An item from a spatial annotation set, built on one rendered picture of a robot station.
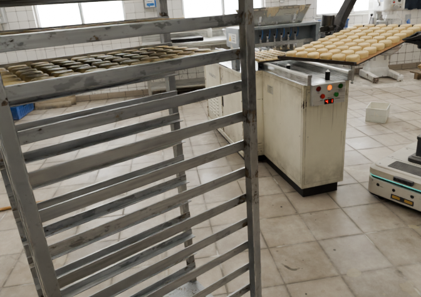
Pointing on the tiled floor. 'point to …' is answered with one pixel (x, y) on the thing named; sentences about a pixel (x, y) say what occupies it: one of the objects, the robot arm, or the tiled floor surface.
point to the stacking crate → (18, 112)
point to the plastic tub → (377, 112)
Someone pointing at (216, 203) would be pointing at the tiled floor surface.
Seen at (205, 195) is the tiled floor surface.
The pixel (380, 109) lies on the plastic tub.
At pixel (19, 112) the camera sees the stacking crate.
